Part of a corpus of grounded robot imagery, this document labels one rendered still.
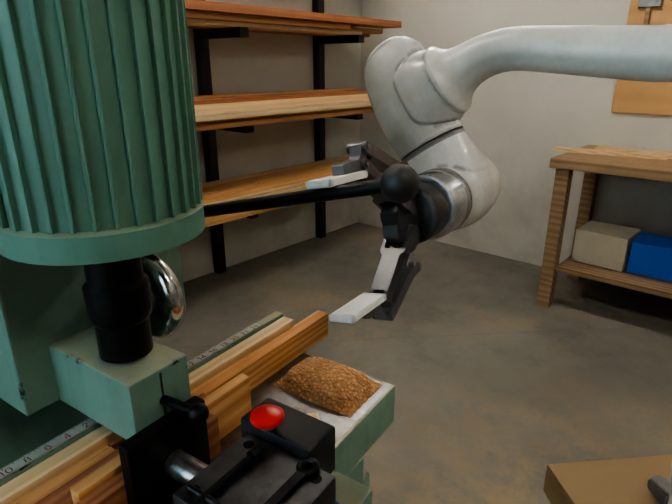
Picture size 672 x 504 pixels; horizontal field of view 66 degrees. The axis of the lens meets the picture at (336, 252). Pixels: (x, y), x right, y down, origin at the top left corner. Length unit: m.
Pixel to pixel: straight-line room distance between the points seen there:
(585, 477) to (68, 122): 0.92
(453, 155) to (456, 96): 0.08
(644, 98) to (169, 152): 3.21
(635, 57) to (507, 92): 3.08
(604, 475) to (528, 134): 2.90
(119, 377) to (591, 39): 0.62
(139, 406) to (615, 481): 0.78
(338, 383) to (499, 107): 3.23
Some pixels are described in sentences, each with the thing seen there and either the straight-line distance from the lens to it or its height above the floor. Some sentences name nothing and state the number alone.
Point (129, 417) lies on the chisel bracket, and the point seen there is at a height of 1.00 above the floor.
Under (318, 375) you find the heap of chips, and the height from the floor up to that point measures 0.92.
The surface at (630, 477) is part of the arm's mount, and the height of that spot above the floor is 0.66.
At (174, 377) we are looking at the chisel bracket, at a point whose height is 1.02.
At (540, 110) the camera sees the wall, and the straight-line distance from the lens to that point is 3.68.
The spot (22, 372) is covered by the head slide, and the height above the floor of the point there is 1.02.
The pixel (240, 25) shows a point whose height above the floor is 1.50.
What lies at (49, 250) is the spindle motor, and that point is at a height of 1.18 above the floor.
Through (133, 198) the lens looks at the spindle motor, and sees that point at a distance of 0.43.
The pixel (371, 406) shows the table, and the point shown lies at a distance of 0.69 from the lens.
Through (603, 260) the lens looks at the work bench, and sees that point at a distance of 3.22.
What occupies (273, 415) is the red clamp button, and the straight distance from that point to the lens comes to 0.47.
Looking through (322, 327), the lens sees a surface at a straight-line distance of 0.82.
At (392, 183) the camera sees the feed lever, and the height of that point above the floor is 1.22.
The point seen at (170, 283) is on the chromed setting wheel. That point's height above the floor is 1.05.
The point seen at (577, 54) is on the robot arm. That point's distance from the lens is 0.70.
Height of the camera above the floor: 1.31
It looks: 20 degrees down
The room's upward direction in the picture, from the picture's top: straight up
